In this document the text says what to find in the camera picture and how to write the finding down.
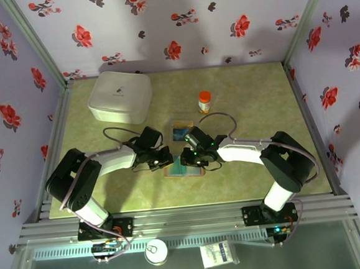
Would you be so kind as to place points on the brown card holder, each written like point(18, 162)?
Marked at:
point(192, 171)

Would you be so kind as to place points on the blue credit card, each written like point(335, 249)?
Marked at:
point(178, 134)

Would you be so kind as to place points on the gold credit card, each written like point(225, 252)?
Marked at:
point(182, 123)

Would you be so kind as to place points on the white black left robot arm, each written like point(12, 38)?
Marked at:
point(116, 159)

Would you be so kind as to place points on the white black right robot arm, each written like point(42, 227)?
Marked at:
point(244, 152)

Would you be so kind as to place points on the clear acrylic card stand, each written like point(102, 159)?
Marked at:
point(181, 115)

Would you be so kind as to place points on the orange pill bottle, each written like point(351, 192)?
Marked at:
point(204, 103)

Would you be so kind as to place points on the white storage box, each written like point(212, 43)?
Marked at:
point(117, 92)

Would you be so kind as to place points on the silver tin can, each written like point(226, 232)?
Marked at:
point(156, 251)

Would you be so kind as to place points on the clear plastic packet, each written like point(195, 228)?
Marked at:
point(219, 254)

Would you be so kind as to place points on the aluminium frame cross rail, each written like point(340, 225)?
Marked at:
point(187, 221)

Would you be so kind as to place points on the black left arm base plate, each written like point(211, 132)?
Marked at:
point(126, 227)

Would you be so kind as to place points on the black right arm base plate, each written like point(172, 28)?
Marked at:
point(252, 216)

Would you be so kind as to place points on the aluminium frame side rail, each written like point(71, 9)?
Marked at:
point(59, 119)
point(302, 100)

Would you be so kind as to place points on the aluminium frame corner post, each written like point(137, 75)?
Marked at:
point(37, 43)
point(305, 22)

